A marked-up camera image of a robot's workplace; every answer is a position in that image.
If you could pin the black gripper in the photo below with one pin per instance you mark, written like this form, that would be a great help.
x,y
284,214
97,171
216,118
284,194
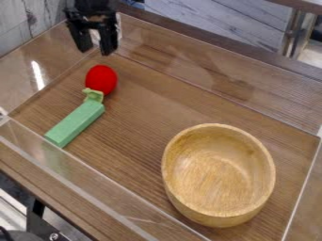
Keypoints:
x,y
93,14

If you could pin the black table frame leg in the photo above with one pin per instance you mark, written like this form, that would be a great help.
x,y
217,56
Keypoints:
x,y
37,226

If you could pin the wooden bowl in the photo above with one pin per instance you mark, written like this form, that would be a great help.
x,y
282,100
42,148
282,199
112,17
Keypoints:
x,y
217,174

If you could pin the red fruit with green leaf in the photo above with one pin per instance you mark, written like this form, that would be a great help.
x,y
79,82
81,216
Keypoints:
x,y
100,83

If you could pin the green rectangular block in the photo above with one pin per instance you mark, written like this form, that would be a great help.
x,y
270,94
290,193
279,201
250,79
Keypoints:
x,y
73,124

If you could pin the metal table leg background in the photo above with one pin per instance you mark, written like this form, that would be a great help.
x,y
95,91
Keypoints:
x,y
298,33

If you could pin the clear acrylic tray enclosure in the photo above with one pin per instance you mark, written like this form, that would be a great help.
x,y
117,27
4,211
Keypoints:
x,y
181,77

